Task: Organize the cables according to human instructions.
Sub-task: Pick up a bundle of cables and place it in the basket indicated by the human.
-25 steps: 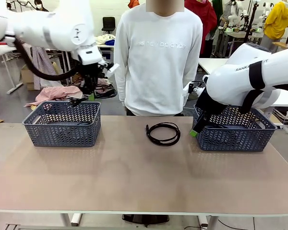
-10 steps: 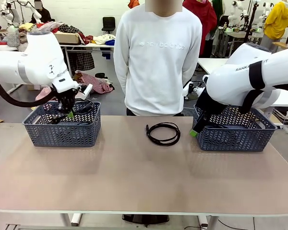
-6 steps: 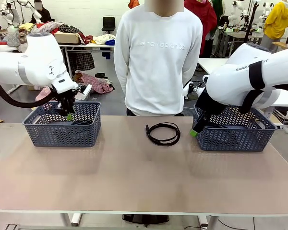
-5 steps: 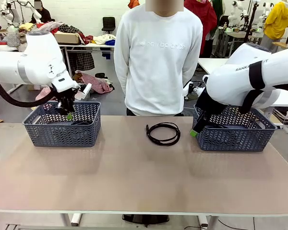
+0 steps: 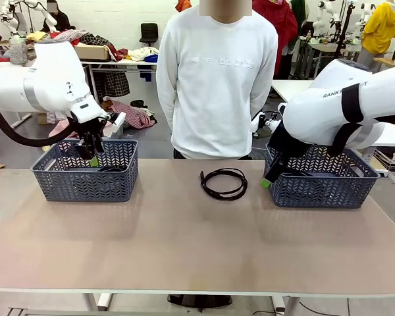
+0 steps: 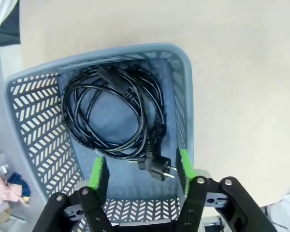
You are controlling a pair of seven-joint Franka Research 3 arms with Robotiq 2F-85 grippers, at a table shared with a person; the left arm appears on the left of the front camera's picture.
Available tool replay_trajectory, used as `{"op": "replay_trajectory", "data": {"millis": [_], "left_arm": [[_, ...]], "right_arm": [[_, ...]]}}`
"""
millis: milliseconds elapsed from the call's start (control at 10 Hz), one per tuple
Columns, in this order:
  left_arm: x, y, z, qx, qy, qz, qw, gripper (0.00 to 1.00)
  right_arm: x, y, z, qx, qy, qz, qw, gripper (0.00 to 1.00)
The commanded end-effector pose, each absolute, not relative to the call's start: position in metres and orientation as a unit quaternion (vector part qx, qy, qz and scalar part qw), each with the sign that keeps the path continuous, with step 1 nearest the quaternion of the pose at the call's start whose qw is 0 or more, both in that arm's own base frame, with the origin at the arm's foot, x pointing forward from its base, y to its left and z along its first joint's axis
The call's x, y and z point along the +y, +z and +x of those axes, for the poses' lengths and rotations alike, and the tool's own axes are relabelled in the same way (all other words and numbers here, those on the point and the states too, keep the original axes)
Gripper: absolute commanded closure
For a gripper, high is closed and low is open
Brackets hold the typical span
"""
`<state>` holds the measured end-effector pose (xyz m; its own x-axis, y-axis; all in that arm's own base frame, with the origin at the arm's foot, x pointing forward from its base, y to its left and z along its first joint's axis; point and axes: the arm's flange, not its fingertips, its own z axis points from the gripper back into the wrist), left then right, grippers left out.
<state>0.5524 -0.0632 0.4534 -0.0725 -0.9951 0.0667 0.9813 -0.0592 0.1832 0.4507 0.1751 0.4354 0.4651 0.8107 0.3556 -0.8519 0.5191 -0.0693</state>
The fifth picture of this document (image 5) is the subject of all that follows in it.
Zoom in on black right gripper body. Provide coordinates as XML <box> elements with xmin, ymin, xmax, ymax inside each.
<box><xmin>268</xmin><ymin>124</ymin><xmax>312</xmax><ymax>159</ymax></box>

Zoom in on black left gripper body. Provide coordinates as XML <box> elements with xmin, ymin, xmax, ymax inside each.
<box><xmin>74</xmin><ymin>118</ymin><xmax>106</xmax><ymax>147</ymax></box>

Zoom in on person right forearm white sleeve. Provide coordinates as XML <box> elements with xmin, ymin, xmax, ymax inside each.
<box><xmin>157</xmin><ymin>92</ymin><xmax>180</xmax><ymax>132</ymax></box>

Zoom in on person left forearm white sleeve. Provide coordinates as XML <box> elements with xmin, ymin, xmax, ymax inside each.
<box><xmin>250</xmin><ymin>82</ymin><xmax>279</xmax><ymax>116</ymax></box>

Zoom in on grey-blue plastic basket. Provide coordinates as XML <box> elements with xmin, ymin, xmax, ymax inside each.
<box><xmin>263</xmin><ymin>143</ymin><xmax>381</xmax><ymax>209</ymax></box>
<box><xmin>30</xmin><ymin>138</ymin><xmax>140</xmax><ymax>203</ymax></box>

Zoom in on red checked clothes pile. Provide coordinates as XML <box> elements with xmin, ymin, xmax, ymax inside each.
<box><xmin>100</xmin><ymin>96</ymin><xmax>158</xmax><ymax>129</ymax></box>

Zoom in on black white grid cloth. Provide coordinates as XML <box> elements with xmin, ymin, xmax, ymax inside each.
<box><xmin>103</xmin><ymin>72</ymin><xmax>131</xmax><ymax>97</ymax></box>

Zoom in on white background table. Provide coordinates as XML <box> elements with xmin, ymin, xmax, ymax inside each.
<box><xmin>80</xmin><ymin>58</ymin><xmax>159</xmax><ymax>103</ymax></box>

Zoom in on brown cardboard box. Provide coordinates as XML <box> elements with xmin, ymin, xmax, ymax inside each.
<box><xmin>80</xmin><ymin>43</ymin><xmax>111</xmax><ymax>61</ymax></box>

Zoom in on person in white sweatshirt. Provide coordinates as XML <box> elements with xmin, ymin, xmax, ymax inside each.
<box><xmin>156</xmin><ymin>0</ymin><xmax>279</xmax><ymax>161</ymax></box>

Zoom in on white yellow clothes heap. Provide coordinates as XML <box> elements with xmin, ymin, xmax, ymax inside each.
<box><xmin>117</xmin><ymin>45</ymin><xmax>159</xmax><ymax>63</ymax></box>

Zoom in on red white checkered cloth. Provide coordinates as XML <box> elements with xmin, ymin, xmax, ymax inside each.
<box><xmin>51</xmin><ymin>28</ymin><xmax>86</xmax><ymax>43</ymax></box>

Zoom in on masked person in black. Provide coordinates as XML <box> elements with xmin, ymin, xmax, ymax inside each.
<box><xmin>42</xmin><ymin>0</ymin><xmax>72</xmax><ymax>32</ymax></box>

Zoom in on black office chair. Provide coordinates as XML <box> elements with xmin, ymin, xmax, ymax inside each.
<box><xmin>140</xmin><ymin>22</ymin><xmax>159</xmax><ymax>43</ymax></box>

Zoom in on black tripod stand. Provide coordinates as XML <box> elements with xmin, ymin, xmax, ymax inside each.
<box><xmin>332</xmin><ymin>0</ymin><xmax>355</xmax><ymax>60</ymax></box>

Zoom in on black chair base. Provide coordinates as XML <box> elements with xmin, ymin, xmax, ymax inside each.
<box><xmin>167</xmin><ymin>294</ymin><xmax>233</xmax><ymax>309</ymax></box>

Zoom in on orange hanging garment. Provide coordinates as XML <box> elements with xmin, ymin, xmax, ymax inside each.
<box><xmin>176</xmin><ymin>0</ymin><xmax>198</xmax><ymax>13</ymax></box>

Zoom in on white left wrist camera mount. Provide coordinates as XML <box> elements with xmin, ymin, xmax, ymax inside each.
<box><xmin>100</xmin><ymin>111</ymin><xmax>126</xmax><ymax>138</ymax></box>

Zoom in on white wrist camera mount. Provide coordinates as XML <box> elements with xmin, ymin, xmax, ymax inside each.
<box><xmin>251</xmin><ymin>111</ymin><xmax>286</xmax><ymax>136</ymax></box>
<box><xmin>100</xmin><ymin>111</ymin><xmax>126</xmax><ymax>138</ymax></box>

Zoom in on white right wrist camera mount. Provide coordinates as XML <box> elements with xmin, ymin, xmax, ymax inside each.
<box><xmin>251</xmin><ymin>111</ymin><xmax>286</xmax><ymax>136</ymax></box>

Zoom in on thin black coiled cable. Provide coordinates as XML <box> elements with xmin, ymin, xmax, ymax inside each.
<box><xmin>199</xmin><ymin>168</ymin><xmax>248</xmax><ymax>201</ymax></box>

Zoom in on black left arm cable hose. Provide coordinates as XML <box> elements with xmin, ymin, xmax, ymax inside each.
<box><xmin>0</xmin><ymin>97</ymin><xmax>86</xmax><ymax>147</ymax></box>

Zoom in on black right arm hose straps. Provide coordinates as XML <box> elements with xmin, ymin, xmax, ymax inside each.
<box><xmin>330</xmin><ymin>83</ymin><xmax>395</xmax><ymax>156</ymax></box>

